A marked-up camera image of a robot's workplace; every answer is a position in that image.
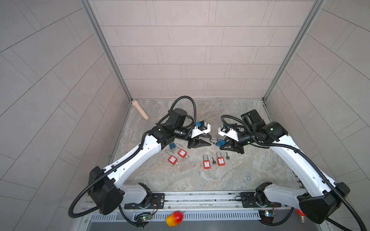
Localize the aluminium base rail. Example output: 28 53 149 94
76 190 333 231

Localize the red padlock with label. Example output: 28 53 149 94
203 155 211 169

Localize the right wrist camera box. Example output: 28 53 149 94
218 125 239 141

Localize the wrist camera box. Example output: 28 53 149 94
218 125 239 141
191 121 212 138

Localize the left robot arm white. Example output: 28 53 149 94
68 96 211 218

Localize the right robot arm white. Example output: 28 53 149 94
218 110 367 231

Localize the blue padlock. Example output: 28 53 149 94
210 138 226 147
169 142 183 150

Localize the red yellow mango toy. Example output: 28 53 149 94
165 211 184 227

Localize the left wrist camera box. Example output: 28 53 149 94
191 121 212 138

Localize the red light bulb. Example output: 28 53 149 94
296 209 306 223

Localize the beige cylinder peg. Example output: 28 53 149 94
132 100 149 121

